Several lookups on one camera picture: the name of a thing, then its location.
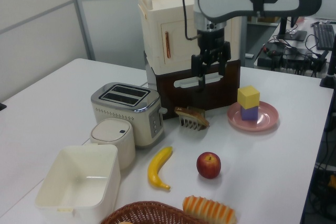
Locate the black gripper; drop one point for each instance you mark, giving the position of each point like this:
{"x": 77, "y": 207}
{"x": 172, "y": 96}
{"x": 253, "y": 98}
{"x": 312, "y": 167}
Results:
{"x": 211, "y": 37}

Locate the yellow cube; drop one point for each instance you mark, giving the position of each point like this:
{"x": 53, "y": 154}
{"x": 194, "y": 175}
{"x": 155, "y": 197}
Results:
{"x": 248, "y": 98}

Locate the purple cube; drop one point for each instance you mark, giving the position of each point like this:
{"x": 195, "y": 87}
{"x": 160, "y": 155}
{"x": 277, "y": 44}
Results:
{"x": 249, "y": 113}

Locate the small grey flat object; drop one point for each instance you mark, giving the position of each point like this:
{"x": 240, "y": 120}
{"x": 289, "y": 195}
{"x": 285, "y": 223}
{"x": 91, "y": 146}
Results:
{"x": 249, "y": 56}

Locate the brown bread slice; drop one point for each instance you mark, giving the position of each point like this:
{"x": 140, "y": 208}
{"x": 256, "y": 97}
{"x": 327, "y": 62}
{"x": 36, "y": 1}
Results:
{"x": 193, "y": 116}

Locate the dark brown storage box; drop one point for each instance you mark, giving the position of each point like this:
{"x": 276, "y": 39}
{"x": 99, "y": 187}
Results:
{"x": 170, "y": 98}

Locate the wooden toast rack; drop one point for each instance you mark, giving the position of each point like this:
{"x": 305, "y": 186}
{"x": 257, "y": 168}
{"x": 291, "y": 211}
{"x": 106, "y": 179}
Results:
{"x": 189, "y": 126}

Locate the black electronics box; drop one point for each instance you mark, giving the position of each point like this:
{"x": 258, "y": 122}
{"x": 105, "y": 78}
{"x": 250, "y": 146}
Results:
{"x": 270, "y": 58}

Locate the pink plate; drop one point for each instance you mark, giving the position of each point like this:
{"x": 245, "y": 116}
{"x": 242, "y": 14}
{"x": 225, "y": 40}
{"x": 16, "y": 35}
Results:
{"x": 267, "y": 119}

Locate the cream toy cabinet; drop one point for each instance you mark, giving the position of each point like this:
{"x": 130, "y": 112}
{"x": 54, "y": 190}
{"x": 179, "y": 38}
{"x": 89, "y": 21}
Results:
{"x": 155, "y": 24}

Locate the black monitor stand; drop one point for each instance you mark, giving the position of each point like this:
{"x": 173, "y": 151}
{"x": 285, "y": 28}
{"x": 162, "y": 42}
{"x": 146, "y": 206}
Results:
{"x": 294, "y": 35}

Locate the red apple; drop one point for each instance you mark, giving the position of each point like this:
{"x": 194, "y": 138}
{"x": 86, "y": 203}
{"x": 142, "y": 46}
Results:
{"x": 208, "y": 166}

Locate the cream chrome toaster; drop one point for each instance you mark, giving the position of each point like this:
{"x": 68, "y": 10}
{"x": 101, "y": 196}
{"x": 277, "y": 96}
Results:
{"x": 118, "y": 119}

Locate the yellow banana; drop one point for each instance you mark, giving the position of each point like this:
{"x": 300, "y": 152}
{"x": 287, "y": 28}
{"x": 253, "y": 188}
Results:
{"x": 155, "y": 169}

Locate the small white lidded bin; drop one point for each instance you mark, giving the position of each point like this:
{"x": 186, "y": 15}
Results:
{"x": 113, "y": 140}

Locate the black keyboard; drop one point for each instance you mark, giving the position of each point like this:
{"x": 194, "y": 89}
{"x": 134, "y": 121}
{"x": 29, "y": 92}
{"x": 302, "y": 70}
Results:
{"x": 325, "y": 36}

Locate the orange striped bread roll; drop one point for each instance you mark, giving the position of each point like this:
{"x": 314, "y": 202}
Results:
{"x": 207, "y": 208}

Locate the brown wicker basket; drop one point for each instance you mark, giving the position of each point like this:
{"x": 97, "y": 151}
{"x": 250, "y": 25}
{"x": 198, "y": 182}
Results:
{"x": 147, "y": 211}

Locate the cream open plastic box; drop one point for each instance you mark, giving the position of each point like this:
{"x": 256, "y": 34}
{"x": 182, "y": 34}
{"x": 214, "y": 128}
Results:
{"x": 78, "y": 166}

